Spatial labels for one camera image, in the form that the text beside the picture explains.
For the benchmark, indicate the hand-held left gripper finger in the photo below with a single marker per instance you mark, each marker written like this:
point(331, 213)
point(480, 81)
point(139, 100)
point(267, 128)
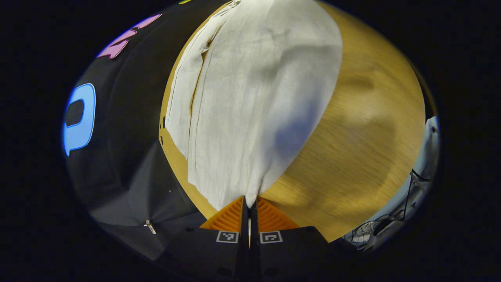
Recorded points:
point(244, 250)
point(254, 250)

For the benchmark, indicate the black backdrop cloth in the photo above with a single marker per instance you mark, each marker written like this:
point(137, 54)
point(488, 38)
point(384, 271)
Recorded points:
point(129, 117)

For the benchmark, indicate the white jeans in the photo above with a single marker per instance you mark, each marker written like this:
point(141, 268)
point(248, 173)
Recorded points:
point(250, 98)

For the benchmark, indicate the small metal clip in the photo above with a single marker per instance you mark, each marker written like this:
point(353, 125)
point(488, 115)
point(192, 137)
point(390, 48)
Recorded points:
point(150, 226)

